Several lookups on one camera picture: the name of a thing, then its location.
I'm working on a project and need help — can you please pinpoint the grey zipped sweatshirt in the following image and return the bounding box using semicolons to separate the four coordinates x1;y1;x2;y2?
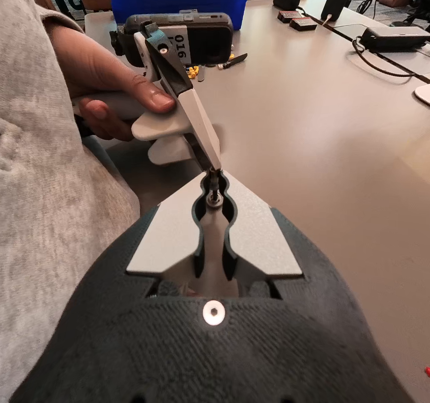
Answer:
0;84;140;403

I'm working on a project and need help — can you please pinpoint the person's left forearm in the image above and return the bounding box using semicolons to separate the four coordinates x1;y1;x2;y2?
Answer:
0;0;86;115

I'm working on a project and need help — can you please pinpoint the person's left hand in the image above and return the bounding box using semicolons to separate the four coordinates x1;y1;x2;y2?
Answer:
50;23;176;142

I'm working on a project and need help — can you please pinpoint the black battery charger stand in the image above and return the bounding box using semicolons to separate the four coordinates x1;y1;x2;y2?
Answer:
321;0;350;21

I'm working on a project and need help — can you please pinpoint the black camera battery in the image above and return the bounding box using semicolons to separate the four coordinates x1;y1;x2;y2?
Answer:
277;10;305;23
289;18;318;32

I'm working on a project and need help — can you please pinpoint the black power brick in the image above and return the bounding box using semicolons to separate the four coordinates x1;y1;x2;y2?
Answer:
361;25;430;53

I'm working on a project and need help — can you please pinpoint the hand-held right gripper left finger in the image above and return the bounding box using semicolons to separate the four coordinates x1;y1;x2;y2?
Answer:
125;171;205;292

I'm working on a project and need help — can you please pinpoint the white computer mouse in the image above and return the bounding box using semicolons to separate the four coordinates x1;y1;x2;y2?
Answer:
414;84;430;106

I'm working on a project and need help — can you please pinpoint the silver laptop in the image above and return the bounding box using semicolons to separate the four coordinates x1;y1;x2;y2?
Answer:
331;23;430;75

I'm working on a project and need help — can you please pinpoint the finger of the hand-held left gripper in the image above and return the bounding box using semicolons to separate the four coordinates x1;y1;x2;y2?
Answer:
132;88;222;172
148;134;211;173

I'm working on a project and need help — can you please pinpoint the small heap of lego pieces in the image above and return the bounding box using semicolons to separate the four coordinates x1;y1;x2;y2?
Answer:
217;53;248;71

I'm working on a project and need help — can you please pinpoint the black power cable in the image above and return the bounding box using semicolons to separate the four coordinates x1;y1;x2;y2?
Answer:
352;36;430;84

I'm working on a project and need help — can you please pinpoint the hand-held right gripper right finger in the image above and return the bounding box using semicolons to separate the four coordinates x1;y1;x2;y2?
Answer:
220;171;303;293

